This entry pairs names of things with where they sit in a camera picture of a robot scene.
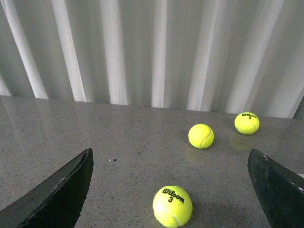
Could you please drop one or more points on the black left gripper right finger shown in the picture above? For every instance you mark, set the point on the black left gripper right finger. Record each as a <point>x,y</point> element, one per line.
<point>279,190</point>

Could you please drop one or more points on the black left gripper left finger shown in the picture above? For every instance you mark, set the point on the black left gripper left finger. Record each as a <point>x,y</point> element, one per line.
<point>57,201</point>

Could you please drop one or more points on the far Wilson tennis ball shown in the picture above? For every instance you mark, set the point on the far Wilson tennis ball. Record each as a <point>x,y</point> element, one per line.
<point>247,123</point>

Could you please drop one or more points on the wilson tennis ball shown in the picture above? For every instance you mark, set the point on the wilson tennis ball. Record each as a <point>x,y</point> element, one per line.
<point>247,123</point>
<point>172,206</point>

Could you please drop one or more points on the middle yellow tennis ball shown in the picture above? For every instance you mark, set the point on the middle yellow tennis ball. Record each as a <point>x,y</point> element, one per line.
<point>201,136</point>

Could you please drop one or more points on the near Wilson tennis ball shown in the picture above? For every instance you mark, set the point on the near Wilson tennis ball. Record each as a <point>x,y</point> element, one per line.
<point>172,206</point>

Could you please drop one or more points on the white pleated curtain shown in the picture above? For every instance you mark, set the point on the white pleated curtain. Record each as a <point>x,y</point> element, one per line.
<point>225,56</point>

